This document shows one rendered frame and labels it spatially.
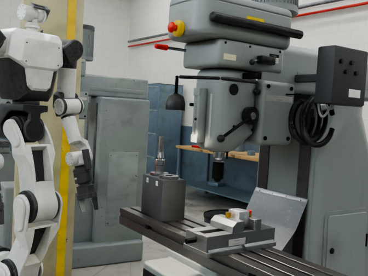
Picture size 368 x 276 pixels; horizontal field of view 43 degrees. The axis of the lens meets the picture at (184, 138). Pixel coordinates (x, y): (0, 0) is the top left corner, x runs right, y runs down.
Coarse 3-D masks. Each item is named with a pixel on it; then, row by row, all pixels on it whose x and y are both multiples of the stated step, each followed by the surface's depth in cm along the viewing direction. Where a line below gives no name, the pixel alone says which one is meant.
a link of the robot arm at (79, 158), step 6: (84, 150) 221; (66, 156) 222; (72, 156) 219; (78, 156) 221; (84, 156) 221; (66, 162) 222; (72, 162) 219; (78, 162) 221; (84, 162) 221; (90, 162) 221; (78, 168) 221; (84, 168) 221; (90, 168) 221; (78, 174) 221
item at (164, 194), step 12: (144, 180) 224; (156, 180) 212; (168, 180) 208; (180, 180) 211; (144, 192) 223; (156, 192) 212; (168, 192) 208; (180, 192) 211; (144, 204) 223; (156, 204) 212; (168, 204) 208; (180, 204) 212; (156, 216) 211; (168, 216) 209; (180, 216) 212
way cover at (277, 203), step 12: (264, 192) 216; (276, 192) 211; (252, 204) 218; (264, 204) 212; (276, 204) 207; (288, 204) 202; (300, 204) 197; (264, 216) 209; (276, 216) 204; (288, 216) 199; (300, 216) 194; (276, 228) 200; (288, 228) 196; (276, 240) 195; (288, 240) 191
